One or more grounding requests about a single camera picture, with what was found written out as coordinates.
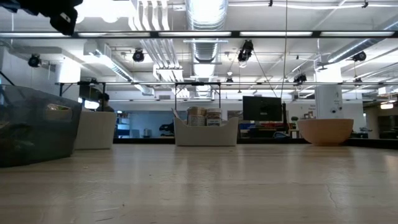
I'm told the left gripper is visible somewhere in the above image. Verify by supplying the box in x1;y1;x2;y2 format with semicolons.
0;0;84;37

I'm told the dark brown tray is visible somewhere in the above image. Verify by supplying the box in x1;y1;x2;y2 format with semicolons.
0;83;83;169

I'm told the translucent grey plastic bin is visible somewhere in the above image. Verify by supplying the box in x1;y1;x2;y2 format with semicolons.
73;110;118;151

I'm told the small tan cup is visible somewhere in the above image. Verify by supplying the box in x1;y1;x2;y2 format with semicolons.
186;106;208;127

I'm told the glass jar white lid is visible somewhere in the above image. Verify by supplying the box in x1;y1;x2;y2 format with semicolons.
206;107;223;127

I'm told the white plastic bin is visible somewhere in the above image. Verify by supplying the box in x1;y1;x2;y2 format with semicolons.
173;116;240;147

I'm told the person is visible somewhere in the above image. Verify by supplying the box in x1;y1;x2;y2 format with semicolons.
95;92;116;113

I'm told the dark background object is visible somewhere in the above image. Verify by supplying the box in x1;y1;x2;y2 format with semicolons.
158;122;175;138

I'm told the black monitor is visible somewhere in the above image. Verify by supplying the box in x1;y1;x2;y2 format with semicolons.
242;95;283;122

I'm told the dark cluttered desk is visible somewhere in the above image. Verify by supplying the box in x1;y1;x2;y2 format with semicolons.
241;121;299;144

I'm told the white column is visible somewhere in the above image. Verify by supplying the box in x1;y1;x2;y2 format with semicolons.
314;84;345;119

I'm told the peach bowl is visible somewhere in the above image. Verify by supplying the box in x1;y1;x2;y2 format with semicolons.
297;118;354;147

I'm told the black aluminium table frame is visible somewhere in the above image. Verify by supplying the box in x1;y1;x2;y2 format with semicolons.
0;30;398;39

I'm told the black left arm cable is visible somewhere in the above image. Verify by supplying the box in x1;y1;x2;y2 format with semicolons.
0;70;16;86

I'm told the thin hanging cable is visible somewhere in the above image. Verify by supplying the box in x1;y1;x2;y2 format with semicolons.
280;0;289;100

